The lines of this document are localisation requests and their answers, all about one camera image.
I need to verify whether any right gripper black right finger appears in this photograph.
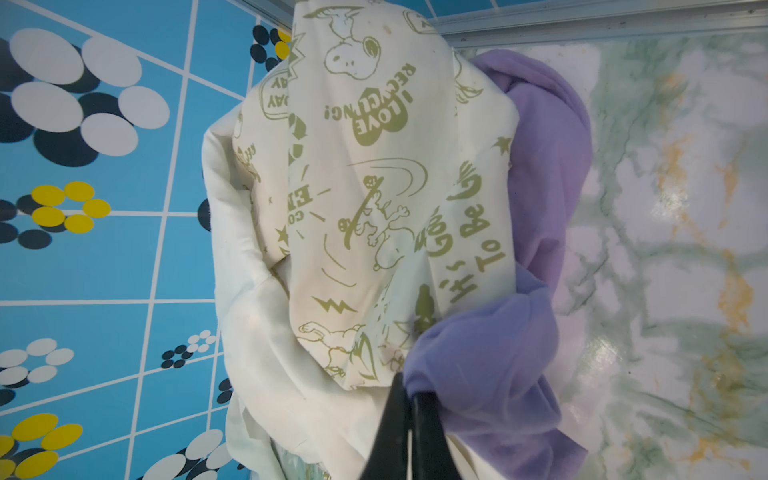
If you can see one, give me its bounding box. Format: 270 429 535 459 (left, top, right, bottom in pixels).
411 392 461 480

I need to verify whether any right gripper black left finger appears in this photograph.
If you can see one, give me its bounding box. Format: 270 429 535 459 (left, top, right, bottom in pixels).
360 373 411 480

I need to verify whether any purple cloth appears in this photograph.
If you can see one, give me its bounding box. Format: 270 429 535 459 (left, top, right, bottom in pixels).
403 50 593 479

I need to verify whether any plain white cloth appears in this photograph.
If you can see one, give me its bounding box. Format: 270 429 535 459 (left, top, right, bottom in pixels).
201 101 481 480

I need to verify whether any cream green printed cloth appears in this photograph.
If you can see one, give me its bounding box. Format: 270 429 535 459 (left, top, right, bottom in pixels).
232 1 519 390

